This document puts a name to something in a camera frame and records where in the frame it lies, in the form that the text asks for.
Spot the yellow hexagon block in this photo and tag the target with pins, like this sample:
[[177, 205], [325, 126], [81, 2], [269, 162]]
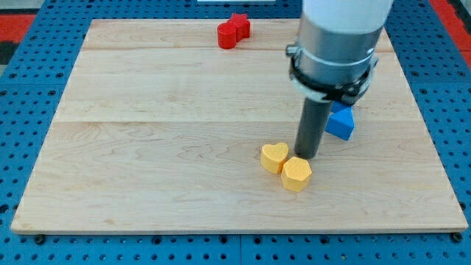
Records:
[[296, 174]]

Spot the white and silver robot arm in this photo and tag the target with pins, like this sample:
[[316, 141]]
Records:
[[333, 57]]

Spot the blue triangular block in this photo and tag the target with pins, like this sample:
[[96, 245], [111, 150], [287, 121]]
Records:
[[340, 122]]

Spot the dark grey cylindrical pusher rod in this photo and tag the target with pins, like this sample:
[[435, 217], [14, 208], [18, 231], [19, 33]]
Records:
[[312, 125]]

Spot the red cylinder block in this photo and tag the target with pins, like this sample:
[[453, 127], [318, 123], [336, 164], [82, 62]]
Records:
[[227, 35]]

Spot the yellow heart block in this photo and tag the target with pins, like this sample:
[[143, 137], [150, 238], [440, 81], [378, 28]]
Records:
[[273, 156]]

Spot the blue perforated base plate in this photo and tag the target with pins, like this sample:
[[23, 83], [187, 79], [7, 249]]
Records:
[[36, 75]]

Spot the red star block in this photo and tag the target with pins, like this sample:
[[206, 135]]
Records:
[[242, 25]]

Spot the light wooden board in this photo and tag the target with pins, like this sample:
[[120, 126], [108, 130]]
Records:
[[159, 131]]

